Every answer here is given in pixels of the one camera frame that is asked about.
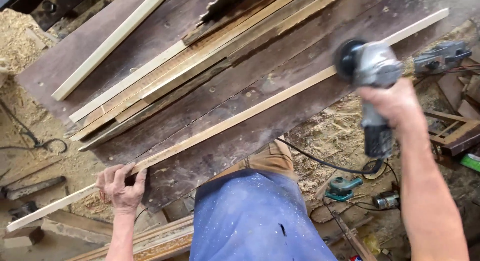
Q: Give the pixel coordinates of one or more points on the person's left hand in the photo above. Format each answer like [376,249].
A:
[122,195]

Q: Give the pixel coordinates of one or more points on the person's right hand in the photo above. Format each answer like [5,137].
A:
[392,101]

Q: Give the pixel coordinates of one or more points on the person's right fingers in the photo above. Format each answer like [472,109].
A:
[369,98]

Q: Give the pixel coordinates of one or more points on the grey angle grinder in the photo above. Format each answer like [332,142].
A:
[371,66]

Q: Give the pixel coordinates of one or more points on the long thin pale wooden strip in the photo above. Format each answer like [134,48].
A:
[240,118]

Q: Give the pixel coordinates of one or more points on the grey electric planer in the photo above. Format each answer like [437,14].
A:
[440,57]

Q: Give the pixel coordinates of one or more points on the teal electric blower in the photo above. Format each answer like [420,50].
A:
[341,188]

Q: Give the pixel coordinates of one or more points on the small grey power tool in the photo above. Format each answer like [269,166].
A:
[386,200]

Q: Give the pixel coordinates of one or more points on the person's tan trousers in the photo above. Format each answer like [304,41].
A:
[272,158]

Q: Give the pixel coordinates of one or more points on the green plastic object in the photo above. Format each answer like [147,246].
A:
[471,162]

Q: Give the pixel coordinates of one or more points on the tan wooden strip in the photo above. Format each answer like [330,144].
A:
[240,38]

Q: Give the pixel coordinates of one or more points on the person's blue shirt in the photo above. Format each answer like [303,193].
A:
[255,219]

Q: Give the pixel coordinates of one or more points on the circular saw blade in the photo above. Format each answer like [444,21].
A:
[217,6]

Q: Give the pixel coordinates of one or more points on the brown rough wooden strip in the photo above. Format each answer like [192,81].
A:
[187,55]

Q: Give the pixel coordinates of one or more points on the dark weathered wooden strip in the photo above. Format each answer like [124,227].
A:
[150,107]

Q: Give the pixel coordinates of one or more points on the narrow pale wooden strip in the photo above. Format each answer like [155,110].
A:
[127,81]

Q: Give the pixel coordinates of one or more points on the carved wooden moulding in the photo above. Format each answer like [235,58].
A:
[157,246]

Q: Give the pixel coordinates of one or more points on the wide pale wooden batten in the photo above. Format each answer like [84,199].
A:
[108,45]

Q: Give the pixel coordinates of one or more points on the dark metal bar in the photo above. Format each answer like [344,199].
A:
[33,188]

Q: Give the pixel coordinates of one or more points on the heap of wood shavings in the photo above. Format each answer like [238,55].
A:
[18,40]

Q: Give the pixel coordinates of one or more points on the small wooden block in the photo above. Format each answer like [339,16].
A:
[23,237]

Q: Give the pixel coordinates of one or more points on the brown wooden frame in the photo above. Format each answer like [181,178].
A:
[455,133]

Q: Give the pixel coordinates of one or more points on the dark machine frame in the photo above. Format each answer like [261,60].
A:
[48,6]

